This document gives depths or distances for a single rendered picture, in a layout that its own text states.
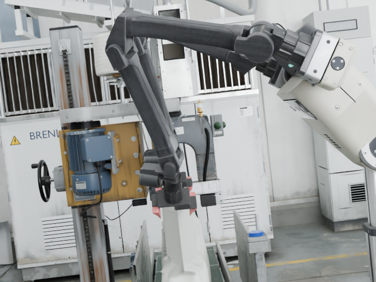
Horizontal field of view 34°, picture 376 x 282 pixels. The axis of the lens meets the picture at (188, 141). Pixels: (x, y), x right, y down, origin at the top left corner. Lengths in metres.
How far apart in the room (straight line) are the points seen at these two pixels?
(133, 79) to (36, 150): 3.69
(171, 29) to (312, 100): 0.43
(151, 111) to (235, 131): 3.54
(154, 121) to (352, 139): 0.56
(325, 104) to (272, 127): 4.90
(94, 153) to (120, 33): 0.72
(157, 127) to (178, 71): 2.99
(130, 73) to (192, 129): 0.84
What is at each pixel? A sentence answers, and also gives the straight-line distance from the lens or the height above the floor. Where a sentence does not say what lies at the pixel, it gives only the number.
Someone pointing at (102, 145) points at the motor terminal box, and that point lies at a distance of 2.26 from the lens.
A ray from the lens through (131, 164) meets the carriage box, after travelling 2.51.
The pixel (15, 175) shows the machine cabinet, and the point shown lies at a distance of 5.41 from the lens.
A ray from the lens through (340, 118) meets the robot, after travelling 1.73.
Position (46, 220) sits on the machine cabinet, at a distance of 5.40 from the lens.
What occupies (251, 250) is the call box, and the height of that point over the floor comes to 0.79.
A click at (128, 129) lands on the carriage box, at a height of 1.31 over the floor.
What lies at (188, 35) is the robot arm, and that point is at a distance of 1.60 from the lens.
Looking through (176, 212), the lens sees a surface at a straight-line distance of 1.99.
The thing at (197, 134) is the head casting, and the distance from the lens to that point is 2.49.
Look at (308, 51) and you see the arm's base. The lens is 1.56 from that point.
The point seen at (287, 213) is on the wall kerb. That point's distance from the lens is 6.68.
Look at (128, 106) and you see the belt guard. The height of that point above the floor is 1.40.
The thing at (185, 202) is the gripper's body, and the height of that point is 1.08.
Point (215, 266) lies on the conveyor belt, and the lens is 3.88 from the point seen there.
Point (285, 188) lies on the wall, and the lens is 6.68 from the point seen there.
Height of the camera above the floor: 1.37
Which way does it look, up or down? 3 degrees down
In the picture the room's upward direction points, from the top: 7 degrees counter-clockwise
